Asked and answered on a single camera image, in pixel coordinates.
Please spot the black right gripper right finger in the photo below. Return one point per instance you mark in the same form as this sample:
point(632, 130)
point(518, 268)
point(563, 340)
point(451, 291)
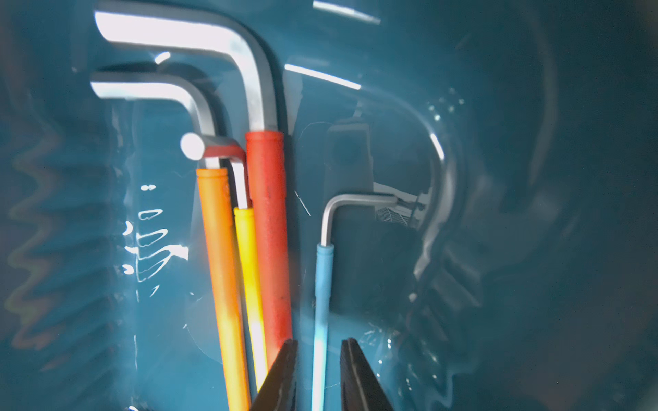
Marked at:
point(360, 389)

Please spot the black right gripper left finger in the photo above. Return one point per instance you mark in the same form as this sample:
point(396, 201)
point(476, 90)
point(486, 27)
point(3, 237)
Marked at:
point(278, 392)

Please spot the blue-handled hex key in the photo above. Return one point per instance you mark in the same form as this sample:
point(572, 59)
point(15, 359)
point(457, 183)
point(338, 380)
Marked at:
point(323, 284)

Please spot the teal plastic storage box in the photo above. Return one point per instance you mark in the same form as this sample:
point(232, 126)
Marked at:
point(517, 272)

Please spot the orange-handled hex key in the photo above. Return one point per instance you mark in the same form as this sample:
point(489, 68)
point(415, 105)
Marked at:
point(215, 201)

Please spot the red-handled hex key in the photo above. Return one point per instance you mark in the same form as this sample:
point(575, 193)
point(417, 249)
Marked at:
point(194, 31)

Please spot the yellow-handled hex key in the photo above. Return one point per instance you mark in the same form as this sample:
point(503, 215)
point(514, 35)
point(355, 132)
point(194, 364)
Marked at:
point(233, 158)

